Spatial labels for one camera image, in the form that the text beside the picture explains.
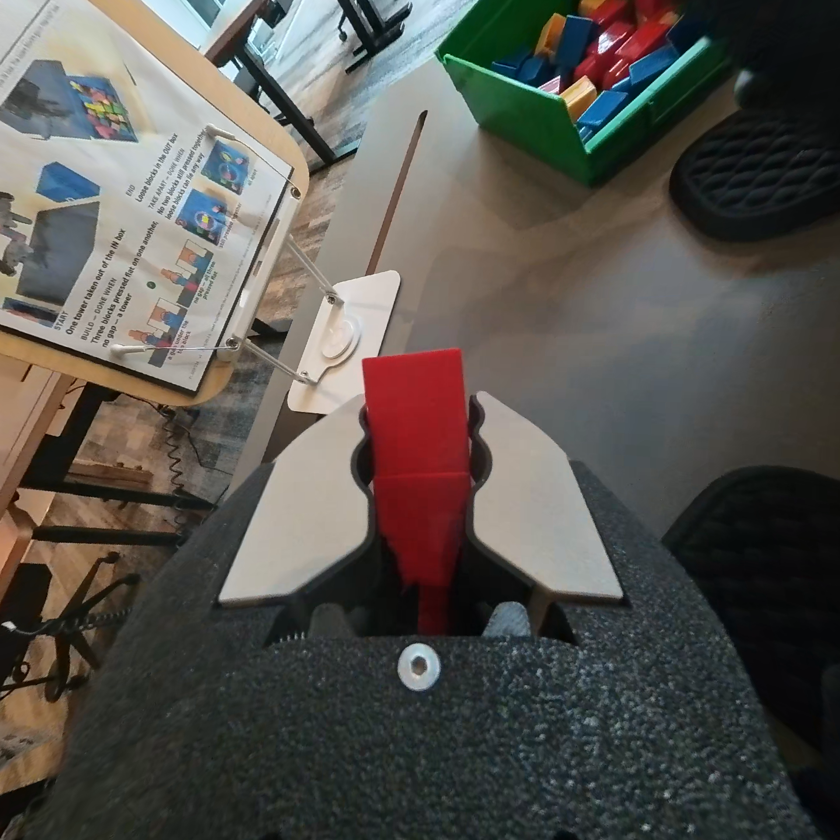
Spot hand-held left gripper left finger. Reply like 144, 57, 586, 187
218, 394, 378, 636

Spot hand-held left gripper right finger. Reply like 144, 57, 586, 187
466, 392, 624, 605

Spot red block tower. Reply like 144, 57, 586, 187
362, 348, 475, 635

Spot green plastic bin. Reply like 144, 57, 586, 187
435, 0, 732, 188

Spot pile of blocks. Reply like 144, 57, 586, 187
491, 0, 710, 142

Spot white poster stand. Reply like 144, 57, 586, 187
112, 123, 401, 416

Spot black round pad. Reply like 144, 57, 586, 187
661, 466, 840, 756

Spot black office chair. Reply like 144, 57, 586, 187
0, 551, 142, 703

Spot wooden desk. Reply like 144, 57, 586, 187
0, 361, 74, 578
203, 0, 414, 166

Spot black quilted wrist pad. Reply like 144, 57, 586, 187
669, 112, 840, 244

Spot black cable cover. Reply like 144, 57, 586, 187
226, 367, 299, 506

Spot coiled cable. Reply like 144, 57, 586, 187
161, 407, 193, 547

